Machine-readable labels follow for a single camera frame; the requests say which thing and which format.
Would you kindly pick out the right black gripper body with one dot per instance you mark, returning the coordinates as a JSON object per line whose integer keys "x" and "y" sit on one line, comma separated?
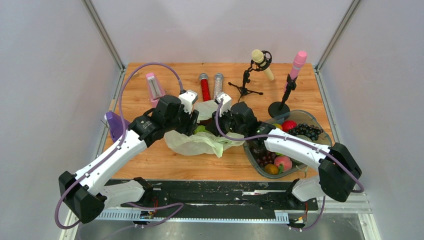
{"x": 229, "y": 121}

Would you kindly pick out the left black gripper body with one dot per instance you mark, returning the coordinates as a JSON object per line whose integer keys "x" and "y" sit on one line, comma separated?
{"x": 181, "y": 123}

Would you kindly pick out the green fruit from bag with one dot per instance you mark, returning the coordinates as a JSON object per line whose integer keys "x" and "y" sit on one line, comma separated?
{"x": 201, "y": 129}

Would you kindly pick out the dark red fruit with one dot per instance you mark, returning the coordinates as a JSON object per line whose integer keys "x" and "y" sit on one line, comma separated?
{"x": 205, "y": 122}

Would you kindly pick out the pale green plastic bag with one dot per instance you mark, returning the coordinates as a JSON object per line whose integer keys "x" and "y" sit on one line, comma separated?
{"x": 203, "y": 142}

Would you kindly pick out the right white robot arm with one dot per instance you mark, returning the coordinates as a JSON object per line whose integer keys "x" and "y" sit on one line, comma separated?
{"x": 338, "y": 173}

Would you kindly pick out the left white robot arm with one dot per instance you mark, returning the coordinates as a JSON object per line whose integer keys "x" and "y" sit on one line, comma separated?
{"x": 85, "y": 192}

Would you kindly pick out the grey transparent fruit basket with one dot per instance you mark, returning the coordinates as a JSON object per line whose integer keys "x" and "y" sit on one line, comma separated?
{"x": 297, "y": 122}

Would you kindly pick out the orange yellow fruit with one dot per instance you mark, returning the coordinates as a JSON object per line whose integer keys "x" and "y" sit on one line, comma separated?
{"x": 271, "y": 169}

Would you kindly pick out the green red mango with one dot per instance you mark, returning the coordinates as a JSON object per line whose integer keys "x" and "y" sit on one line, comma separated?
{"x": 278, "y": 126}

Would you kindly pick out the black round-base microphone stand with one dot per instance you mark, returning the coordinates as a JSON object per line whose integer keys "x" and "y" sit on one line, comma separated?
{"x": 278, "y": 108}

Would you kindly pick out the pink metronome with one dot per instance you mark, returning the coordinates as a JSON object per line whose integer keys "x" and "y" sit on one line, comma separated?
{"x": 155, "y": 89}

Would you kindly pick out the silver glitter microphone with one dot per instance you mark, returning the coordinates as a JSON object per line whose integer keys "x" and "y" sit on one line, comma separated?
{"x": 218, "y": 84}

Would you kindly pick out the red apple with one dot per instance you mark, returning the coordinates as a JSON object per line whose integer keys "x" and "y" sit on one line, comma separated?
{"x": 287, "y": 125}

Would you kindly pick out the red grape bunch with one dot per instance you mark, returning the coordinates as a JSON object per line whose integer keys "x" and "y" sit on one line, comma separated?
{"x": 265, "y": 159}

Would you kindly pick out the red glitter microphone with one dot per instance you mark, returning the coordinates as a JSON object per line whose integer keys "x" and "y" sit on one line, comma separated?
{"x": 204, "y": 84}

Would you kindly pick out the cream microphone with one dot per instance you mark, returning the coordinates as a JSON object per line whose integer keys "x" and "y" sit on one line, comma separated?
{"x": 263, "y": 59}

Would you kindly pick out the pink peach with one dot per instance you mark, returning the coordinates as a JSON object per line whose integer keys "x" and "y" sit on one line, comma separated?
{"x": 283, "y": 163}

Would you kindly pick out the small wooden block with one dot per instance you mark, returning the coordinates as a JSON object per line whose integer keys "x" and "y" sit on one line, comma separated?
{"x": 135, "y": 75}

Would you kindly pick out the black tripod microphone stand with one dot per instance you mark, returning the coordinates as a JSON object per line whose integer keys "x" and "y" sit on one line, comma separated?
{"x": 243, "y": 90}

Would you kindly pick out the purple metronome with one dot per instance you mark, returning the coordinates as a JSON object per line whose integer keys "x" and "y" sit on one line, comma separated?
{"x": 115, "y": 126}

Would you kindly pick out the black grape bunch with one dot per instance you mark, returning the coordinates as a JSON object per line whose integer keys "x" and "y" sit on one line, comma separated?
{"x": 310, "y": 131}

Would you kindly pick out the pink microphone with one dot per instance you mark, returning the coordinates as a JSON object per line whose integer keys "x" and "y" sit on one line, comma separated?
{"x": 298, "y": 62}

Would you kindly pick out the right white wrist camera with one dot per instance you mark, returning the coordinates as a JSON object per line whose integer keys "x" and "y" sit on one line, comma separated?
{"x": 225, "y": 101}

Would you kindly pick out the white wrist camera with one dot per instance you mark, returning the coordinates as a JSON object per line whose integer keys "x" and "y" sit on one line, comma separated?
{"x": 225, "y": 101}
{"x": 188, "y": 99}

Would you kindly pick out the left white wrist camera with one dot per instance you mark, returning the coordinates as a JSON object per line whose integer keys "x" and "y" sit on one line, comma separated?
{"x": 188, "y": 99}

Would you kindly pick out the wooden strip on rail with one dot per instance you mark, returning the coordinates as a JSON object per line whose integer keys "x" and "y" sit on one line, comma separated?
{"x": 112, "y": 105}

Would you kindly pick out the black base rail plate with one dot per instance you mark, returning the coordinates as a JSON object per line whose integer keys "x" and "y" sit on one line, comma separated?
{"x": 247, "y": 200}

